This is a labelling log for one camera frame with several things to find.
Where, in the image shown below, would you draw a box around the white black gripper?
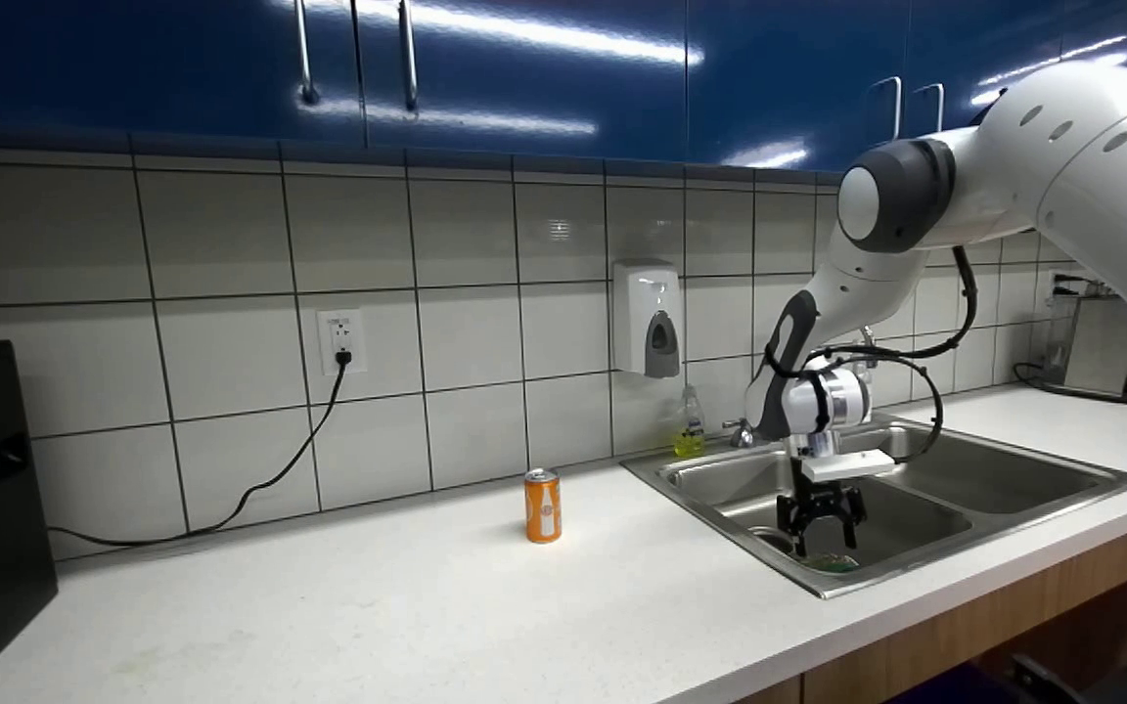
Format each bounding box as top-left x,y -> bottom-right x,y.
776,365 -> 896,548

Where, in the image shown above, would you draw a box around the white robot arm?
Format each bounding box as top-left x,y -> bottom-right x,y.
747,62 -> 1127,536

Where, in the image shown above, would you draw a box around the stainless steel double sink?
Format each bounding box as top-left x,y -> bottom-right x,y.
629,430 -> 1127,599

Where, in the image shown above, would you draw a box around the yellow dish soap bottle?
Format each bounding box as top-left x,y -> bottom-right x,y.
670,389 -> 707,457

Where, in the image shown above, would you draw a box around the white soap dispenser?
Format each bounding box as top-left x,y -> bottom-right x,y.
613,265 -> 681,378

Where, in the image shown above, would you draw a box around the orange soda can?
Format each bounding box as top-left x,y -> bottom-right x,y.
523,468 -> 563,543

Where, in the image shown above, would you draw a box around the metal appliance far right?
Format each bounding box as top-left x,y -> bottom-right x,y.
1050,274 -> 1127,400

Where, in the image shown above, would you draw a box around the blue upper cabinets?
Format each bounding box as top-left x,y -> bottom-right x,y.
0,0 -> 1127,175

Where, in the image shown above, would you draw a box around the black power cord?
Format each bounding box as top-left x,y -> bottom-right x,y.
43,347 -> 357,543

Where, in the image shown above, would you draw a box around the white wall outlet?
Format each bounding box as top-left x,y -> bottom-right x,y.
316,308 -> 365,370

